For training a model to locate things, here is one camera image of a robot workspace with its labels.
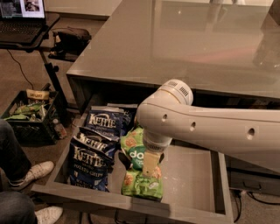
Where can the dark lower drawer unit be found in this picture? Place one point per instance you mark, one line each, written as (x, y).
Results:
(252, 178)

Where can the blue Kettle chip bag rear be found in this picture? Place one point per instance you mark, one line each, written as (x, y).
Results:
(105, 120)

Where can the black laptop stand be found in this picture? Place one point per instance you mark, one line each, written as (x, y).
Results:
(51, 19)

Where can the blue Kettle chip bag middle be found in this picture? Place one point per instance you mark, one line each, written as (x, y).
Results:
(96, 141)

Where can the blue kettle chip bag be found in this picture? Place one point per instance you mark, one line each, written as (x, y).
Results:
(87, 167)
(105, 120)
(96, 141)

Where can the dark bag on floor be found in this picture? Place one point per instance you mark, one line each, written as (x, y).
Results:
(69, 43)

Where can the white sneaker lower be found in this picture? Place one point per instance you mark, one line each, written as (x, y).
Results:
(49, 215)

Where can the open grey top drawer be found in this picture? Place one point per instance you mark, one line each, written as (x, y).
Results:
(195, 185)

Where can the green rice chip bag front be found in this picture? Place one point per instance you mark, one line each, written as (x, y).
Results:
(135, 184)

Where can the black plastic crate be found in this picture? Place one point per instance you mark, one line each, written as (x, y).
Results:
(41, 131)

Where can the blue Kettle chip bag front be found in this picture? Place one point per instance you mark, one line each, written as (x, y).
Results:
(87, 167)

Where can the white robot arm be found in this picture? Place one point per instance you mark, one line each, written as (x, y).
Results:
(251, 135)

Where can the small bottle beside crate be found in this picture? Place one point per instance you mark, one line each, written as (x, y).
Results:
(59, 128)

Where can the dark chip bag back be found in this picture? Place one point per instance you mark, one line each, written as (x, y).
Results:
(129, 113)

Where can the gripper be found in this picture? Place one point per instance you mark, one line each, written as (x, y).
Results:
(157, 143)

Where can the black laptop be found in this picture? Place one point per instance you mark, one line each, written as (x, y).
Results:
(21, 21)

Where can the person leg in jeans upper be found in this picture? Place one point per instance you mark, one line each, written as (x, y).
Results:
(13, 160)

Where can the white sneaker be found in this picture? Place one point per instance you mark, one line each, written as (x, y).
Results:
(49, 215)
(38, 171)

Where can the grey counter cabinet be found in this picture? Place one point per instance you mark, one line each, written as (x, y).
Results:
(221, 47)

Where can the green snack bags in crate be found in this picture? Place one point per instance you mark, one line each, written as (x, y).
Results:
(35, 112)

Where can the tan snack bag in crate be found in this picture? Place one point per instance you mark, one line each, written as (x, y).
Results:
(37, 95)

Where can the white sneaker upper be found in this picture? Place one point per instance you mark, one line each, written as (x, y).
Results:
(38, 171)

